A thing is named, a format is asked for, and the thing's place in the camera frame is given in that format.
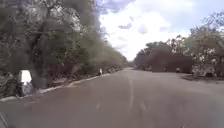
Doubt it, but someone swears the pale road kerb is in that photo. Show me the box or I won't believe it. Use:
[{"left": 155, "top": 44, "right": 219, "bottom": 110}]
[{"left": 0, "top": 68, "right": 125, "bottom": 103}]

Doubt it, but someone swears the grey asphalt road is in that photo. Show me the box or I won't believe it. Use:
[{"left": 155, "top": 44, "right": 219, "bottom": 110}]
[{"left": 0, "top": 67, "right": 224, "bottom": 128}]

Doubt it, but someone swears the row of dry trees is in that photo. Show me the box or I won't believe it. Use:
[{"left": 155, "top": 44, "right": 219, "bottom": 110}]
[
  {"left": 132, "top": 11, "right": 224, "bottom": 80},
  {"left": 0, "top": 0, "right": 130, "bottom": 98}
]

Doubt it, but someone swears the dry leaf-strewn verge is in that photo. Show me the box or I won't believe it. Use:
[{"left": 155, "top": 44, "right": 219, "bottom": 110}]
[{"left": 181, "top": 73, "right": 224, "bottom": 84}]

